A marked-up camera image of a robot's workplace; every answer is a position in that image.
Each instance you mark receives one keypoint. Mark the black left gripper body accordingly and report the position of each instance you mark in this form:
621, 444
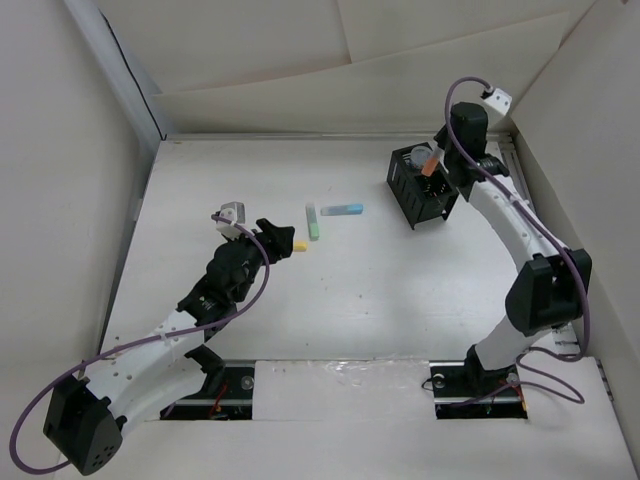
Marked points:
255, 259

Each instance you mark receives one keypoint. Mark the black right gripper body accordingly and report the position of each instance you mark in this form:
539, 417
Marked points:
441, 138

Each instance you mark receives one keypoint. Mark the green highlighter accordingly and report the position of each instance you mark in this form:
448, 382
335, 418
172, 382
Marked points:
312, 222

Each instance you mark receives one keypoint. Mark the clear jar of paper clips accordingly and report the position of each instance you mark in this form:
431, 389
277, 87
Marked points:
418, 156

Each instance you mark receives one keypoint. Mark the orange highlighter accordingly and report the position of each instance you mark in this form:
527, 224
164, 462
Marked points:
432, 162

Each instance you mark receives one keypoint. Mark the blue highlighter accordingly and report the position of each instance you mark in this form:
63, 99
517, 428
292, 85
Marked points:
342, 210

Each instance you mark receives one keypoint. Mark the black two-slot organizer box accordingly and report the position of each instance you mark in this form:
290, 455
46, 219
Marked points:
420, 198

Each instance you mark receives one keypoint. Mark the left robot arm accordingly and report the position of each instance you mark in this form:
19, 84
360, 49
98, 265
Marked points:
88, 417

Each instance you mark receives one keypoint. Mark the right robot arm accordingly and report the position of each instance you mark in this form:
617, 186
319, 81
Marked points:
498, 351

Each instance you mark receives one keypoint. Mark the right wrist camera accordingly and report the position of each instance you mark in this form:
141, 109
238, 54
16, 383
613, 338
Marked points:
497, 100

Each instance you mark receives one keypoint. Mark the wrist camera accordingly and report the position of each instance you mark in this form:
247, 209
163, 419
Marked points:
497, 100
227, 216

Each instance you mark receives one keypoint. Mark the aluminium rail right edge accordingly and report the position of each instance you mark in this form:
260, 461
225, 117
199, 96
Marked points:
520, 170

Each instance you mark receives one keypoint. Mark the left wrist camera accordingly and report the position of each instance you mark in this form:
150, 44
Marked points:
227, 216

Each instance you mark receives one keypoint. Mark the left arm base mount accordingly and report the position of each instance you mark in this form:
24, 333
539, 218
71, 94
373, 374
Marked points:
225, 393

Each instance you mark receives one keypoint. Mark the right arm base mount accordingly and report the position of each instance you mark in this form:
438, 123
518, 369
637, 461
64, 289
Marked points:
459, 394

